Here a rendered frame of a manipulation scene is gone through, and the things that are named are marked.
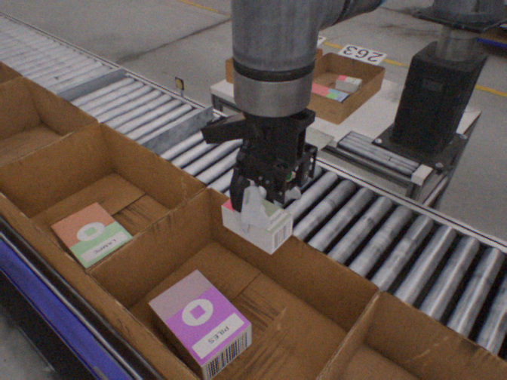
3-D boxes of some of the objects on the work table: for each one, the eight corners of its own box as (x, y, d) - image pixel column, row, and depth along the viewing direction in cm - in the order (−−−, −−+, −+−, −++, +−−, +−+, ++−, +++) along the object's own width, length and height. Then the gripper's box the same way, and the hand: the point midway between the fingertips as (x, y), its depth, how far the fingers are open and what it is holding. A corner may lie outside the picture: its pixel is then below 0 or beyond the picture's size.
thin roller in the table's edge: (416, 170, 136) (418, 165, 135) (345, 140, 150) (346, 136, 149) (419, 167, 138) (420, 163, 136) (348, 138, 151) (348, 133, 150)
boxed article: (339, 84, 179) (340, 75, 176) (361, 89, 175) (362, 79, 172) (334, 89, 175) (336, 79, 172) (357, 94, 172) (358, 84, 168)
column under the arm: (402, 115, 159) (427, 32, 137) (468, 139, 147) (507, 51, 125) (370, 143, 145) (392, 56, 123) (441, 172, 132) (480, 80, 110)
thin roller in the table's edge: (413, 173, 135) (414, 169, 134) (342, 143, 148) (342, 139, 147) (416, 170, 136) (417, 166, 135) (344, 141, 150) (345, 136, 148)
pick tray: (382, 89, 176) (387, 67, 169) (338, 126, 154) (342, 102, 147) (326, 72, 189) (329, 51, 182) (279, 103, 167) (281, 81, 160)
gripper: (272, 140, 40) (267, 266, 55) (336, 94, 48) (317, 216, 62) (213, 112, 45) (222, 236, 59) (280, 74, 52) (274, 192, 66)
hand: (256, 212), depth 61 cm, fingers open, 6 cm apart
